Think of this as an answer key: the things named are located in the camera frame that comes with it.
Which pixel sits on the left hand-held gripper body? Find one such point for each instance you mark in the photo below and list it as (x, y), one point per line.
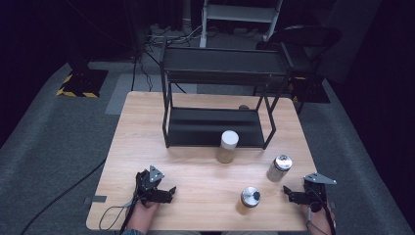
(147, 187)

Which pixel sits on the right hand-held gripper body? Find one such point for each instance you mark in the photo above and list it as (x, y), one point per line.
(315, 192)

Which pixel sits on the person's left hand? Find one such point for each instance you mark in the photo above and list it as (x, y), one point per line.
(148, 205)

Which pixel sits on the person's right hand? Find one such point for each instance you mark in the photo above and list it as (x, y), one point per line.
(318, 213)

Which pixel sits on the silver can near rack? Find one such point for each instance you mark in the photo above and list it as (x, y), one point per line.
(279, 168)

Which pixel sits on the silver-lidded jar with black knob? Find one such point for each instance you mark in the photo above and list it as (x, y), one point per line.
(249, 198)

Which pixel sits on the grey tape strip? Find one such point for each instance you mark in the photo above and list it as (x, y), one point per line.
(96, 198)

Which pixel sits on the white-lidded spice jar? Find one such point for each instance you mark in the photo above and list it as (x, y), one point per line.
(228, 145)

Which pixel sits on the black metal two-tier rack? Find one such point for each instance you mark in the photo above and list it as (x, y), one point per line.
(215, 127)

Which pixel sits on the small dark round object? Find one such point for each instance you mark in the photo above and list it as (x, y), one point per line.
(244, 107)

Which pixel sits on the black stand base hazard tape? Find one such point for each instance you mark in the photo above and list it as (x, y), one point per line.
(313, 91)
(85, 81)

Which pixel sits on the black folding chair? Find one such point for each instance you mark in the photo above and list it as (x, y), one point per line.
(303, 42)

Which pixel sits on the grey leaning panel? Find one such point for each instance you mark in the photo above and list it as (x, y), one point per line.
(349, 36)

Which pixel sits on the white step stool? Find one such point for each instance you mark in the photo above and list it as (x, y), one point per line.
(239, 14)

